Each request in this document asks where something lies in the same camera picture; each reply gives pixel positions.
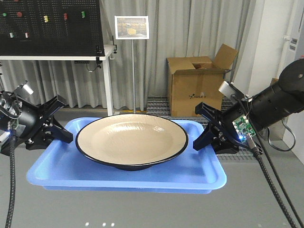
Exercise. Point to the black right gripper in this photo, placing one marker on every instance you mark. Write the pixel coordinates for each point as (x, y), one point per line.
(224, 139)

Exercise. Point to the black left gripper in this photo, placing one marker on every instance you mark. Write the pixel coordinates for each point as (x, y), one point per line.
(31, 120)

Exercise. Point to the blue plastic tray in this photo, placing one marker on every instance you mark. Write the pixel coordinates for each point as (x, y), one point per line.
(63, 167)

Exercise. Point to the beige plate with black rim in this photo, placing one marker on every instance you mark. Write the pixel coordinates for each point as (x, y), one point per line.
(132, 141)

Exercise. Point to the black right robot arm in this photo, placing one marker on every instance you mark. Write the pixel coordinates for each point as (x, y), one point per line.
(279, 100)

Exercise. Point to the green circuit board right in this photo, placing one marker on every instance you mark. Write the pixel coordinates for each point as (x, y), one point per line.
(243, 128)

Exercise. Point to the green circuit board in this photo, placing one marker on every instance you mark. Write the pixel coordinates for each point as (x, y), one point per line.
(13, 124)
(243, 128)

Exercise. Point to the open cardboard box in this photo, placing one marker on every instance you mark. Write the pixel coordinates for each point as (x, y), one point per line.
(192, 80)

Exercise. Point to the green circuit board left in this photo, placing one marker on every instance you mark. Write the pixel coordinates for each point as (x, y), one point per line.
(13, 124)

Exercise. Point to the black pegboard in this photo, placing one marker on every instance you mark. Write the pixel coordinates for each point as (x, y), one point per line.
(51, 28)

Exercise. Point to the picture sign on pole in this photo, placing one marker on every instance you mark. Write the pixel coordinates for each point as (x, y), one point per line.
(132, 28)

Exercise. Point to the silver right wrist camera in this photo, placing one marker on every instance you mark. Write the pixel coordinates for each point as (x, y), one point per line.
(229, 90)

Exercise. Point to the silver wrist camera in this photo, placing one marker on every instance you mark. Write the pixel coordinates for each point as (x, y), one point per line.
(229, 90)
(26, 87)

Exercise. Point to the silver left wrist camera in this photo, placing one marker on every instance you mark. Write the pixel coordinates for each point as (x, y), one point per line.
(26, 87)

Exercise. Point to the white table frame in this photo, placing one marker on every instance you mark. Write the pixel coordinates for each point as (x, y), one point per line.
(77, 79)

